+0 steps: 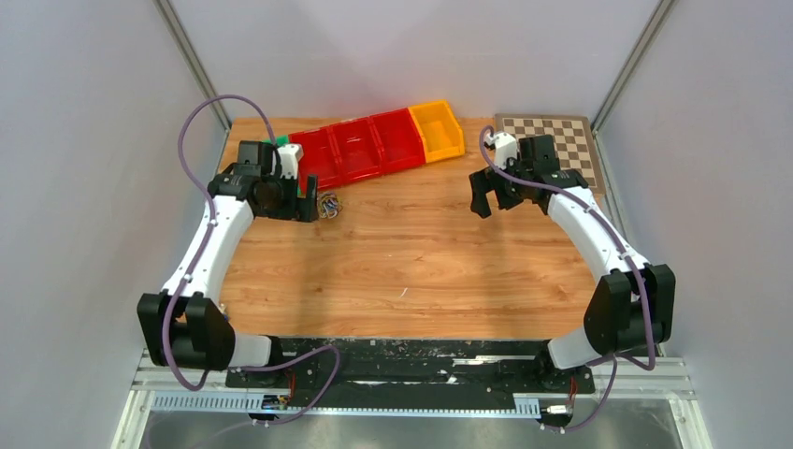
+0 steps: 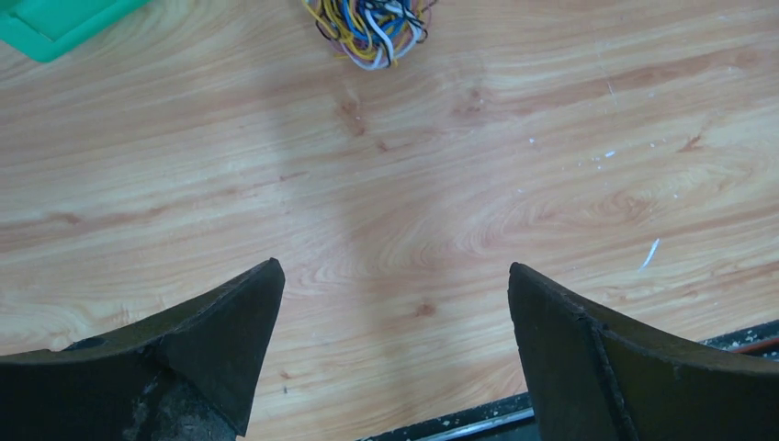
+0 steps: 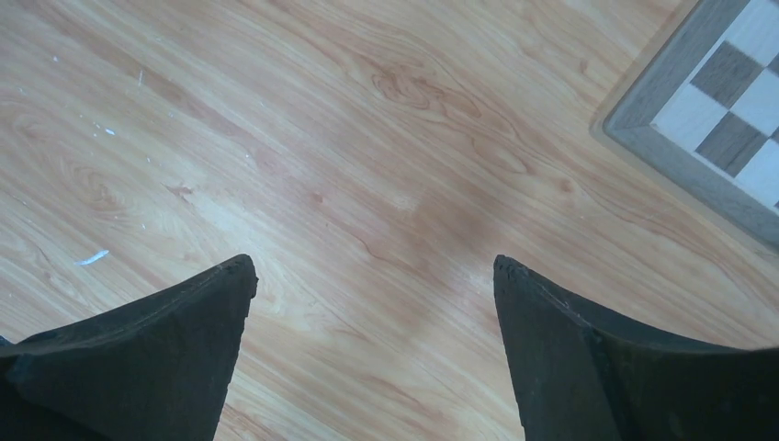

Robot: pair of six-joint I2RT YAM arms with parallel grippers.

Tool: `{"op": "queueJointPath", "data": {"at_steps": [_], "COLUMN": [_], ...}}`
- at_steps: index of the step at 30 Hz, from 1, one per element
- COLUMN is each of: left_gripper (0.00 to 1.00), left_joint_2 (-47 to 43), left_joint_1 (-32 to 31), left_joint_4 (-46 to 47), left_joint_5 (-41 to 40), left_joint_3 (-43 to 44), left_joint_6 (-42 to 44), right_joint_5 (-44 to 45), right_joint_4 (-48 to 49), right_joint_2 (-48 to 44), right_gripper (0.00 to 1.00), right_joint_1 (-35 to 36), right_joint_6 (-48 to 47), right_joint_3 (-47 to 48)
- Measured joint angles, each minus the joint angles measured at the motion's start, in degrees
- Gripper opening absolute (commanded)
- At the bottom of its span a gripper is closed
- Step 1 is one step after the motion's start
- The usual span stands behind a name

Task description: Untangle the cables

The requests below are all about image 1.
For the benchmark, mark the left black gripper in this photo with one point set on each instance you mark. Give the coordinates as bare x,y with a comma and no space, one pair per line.
300,209

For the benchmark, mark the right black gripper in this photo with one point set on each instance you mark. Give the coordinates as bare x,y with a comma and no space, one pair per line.
483,182

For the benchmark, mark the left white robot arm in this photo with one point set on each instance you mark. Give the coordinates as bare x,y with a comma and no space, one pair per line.
182,324

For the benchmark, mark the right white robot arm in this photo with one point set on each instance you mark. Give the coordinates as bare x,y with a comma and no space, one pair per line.
632,306

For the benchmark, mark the yellow plastic bin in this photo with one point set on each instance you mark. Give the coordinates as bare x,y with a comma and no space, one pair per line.
440,131

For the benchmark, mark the left red plastic bin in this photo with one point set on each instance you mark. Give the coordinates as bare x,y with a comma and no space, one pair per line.
320,158

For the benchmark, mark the red plastic bin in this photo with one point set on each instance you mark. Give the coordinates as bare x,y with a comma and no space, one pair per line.
360,151
320,158
402,144

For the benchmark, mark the green plastic bin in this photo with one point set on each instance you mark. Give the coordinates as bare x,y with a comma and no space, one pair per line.
278,142

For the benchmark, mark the middle red plastic bin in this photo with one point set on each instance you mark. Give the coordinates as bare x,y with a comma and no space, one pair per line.
360,151

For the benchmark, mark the right red plastic bin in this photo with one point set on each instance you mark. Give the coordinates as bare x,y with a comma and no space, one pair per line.
402,144

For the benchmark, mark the wooden chessboard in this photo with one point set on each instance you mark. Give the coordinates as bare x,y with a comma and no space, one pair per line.
575,146

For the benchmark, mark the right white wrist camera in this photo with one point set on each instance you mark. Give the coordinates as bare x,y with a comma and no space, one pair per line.
505,147

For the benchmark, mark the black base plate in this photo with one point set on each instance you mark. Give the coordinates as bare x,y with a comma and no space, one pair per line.
416,374

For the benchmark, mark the aluminium frame rail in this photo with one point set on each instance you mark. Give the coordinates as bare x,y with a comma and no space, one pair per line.
154,390

